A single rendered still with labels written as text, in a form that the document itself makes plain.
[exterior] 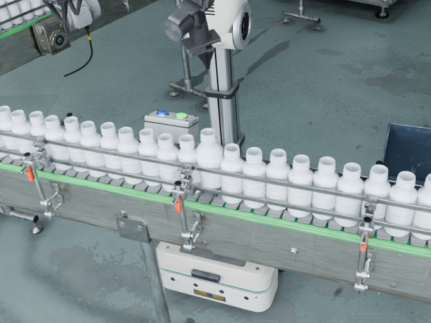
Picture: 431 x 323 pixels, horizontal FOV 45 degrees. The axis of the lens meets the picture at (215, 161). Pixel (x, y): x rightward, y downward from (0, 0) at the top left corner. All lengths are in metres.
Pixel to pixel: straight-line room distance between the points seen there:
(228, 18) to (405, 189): 0.86
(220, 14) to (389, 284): 0.98
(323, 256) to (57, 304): 1.52
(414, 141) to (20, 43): 1.82
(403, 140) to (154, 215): 0.85
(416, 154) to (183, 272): 1.07
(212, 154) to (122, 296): 1.35
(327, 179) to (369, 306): 1.27
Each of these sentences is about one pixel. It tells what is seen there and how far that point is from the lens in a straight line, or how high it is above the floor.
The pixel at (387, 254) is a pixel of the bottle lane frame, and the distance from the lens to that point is 1.32.
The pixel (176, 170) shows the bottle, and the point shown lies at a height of 1.07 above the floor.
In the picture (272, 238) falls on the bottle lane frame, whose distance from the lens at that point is 1.36.
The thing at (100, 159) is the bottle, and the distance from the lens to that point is 1.48.
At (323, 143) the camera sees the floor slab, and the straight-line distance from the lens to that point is 3.28.
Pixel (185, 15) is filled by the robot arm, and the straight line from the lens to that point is 1.39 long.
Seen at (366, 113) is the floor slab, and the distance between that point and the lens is 3.60.
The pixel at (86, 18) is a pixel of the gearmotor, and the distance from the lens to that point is 2.68.
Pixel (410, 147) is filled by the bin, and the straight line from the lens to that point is 1.82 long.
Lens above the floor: 1.92
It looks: 37 degrees down
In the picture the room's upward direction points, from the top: 5 degrees counter-clockwise
